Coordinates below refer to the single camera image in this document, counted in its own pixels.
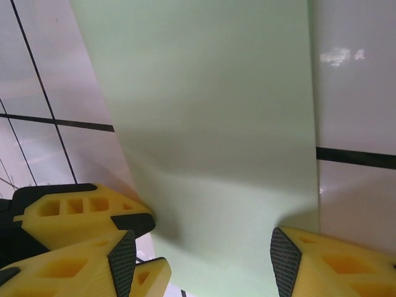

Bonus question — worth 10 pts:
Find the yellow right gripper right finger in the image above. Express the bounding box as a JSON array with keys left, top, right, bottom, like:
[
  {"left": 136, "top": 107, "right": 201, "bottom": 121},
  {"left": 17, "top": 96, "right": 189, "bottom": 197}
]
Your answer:
[{"left": 270, "top": 227, "right": 396, "bottom": 297}]

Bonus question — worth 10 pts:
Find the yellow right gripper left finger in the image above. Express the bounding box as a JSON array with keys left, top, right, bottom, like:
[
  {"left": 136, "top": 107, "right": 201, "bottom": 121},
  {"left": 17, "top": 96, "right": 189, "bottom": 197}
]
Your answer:
[{"left": 0, "top": 230, "right": 137, "bottom": 297}]

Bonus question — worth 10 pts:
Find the light green cloth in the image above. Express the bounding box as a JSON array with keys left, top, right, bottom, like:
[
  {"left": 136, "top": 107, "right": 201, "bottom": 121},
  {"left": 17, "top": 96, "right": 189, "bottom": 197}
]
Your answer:
[{"left": 69, "top": 0, "right": 321, "bottom": 297}]

